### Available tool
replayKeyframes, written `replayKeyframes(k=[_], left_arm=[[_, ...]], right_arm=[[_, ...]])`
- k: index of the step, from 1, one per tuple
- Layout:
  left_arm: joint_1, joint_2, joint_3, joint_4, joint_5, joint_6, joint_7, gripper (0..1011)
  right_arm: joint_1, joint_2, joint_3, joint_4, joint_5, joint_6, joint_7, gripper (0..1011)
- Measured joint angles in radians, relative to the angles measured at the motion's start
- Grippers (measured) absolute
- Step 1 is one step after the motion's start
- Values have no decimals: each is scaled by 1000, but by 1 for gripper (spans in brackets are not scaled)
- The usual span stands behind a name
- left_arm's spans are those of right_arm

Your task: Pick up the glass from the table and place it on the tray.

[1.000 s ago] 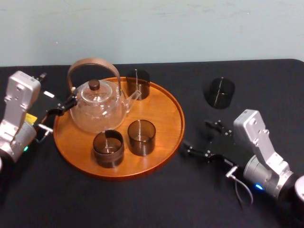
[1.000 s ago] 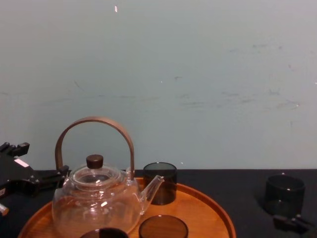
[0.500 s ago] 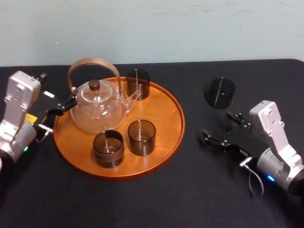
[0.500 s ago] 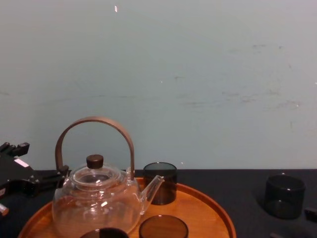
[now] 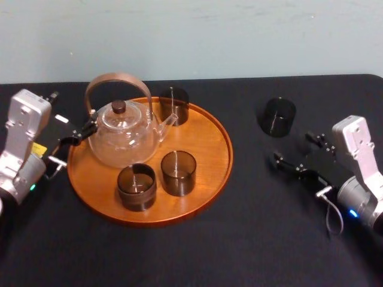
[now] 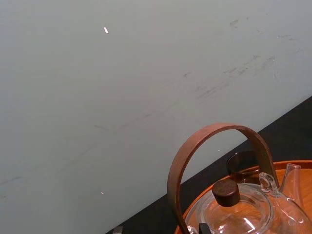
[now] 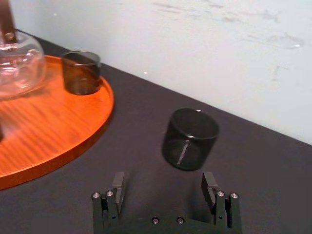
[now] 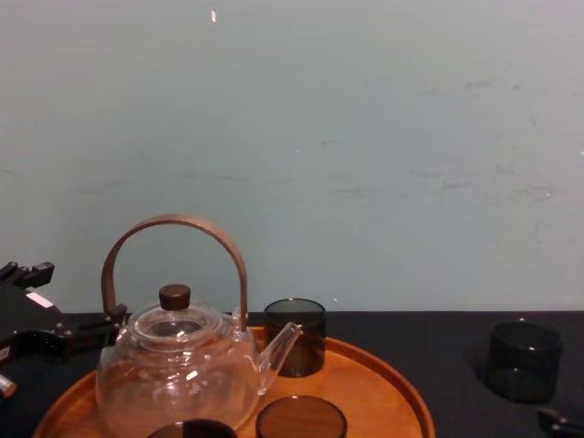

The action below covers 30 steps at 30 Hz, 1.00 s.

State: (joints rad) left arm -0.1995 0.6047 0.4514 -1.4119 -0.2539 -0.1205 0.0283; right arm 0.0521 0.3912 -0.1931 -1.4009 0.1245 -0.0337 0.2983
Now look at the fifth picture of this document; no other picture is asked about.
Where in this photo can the black table cloth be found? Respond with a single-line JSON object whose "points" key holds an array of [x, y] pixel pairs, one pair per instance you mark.
{"points": [[263, 245]]}

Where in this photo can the smoked glass cup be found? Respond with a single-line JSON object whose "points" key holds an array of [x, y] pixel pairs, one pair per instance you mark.
{"points": [[179, 185], [176, 115], [137, 197], [276, 122]]}

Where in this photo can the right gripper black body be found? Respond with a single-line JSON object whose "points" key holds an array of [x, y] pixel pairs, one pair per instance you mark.
{"points": [[335, 172]]}

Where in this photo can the glass lid with brown knob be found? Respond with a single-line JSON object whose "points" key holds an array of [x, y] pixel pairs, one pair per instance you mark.
{"points": [[118, 107]]}

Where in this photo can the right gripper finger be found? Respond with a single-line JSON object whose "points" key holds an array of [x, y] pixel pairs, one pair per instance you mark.
{"points": [[291, 166], [323, 142]]}

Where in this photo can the round brown wooden tray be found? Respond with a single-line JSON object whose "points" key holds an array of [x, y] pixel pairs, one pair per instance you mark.
{"points": [[206, 149]]}

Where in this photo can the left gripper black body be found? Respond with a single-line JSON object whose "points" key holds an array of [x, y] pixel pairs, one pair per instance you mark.
{"points": [[55, 131]]}

